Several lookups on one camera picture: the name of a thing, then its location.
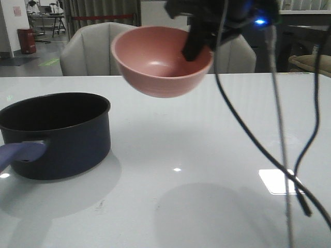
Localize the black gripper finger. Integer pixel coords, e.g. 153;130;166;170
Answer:
182;17;212;61

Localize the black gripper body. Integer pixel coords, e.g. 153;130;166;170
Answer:
165;1;280;50

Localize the pink bowl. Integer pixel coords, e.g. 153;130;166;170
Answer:
111;26;213;98

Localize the dark blue pot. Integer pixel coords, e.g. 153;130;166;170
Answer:
1;92;111;180

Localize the right grey chair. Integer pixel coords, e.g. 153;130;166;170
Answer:
217;35;257;74

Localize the grey chair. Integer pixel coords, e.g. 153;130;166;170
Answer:
60;22;136;76
217;35;257;74

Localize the white cabinet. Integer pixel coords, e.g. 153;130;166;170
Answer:
140;1;189;29

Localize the dark kitchen counter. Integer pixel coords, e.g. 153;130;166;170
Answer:
243;10;330;73

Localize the dark side table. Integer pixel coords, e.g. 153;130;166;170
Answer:
277;25;327;72

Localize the tan cushion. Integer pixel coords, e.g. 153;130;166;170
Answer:
288;54;330;77

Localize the red barrier belt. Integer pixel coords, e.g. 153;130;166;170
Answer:
71;13;134;21

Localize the left grey chair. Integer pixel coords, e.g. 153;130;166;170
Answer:
60;22;136;76

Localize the background metal desk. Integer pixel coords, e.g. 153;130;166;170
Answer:
27;12;67;37

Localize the red bin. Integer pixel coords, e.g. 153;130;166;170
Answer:
17;28;36;54

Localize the dark floor mat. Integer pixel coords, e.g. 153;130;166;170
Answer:
0;57;38;67

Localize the grey cable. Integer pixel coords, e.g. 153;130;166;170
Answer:
266;25;295;248

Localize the black cable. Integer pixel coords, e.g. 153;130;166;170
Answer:
215;0;331;228
294;0;331;217

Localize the black cable right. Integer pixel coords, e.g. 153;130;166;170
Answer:
294;0;331;217

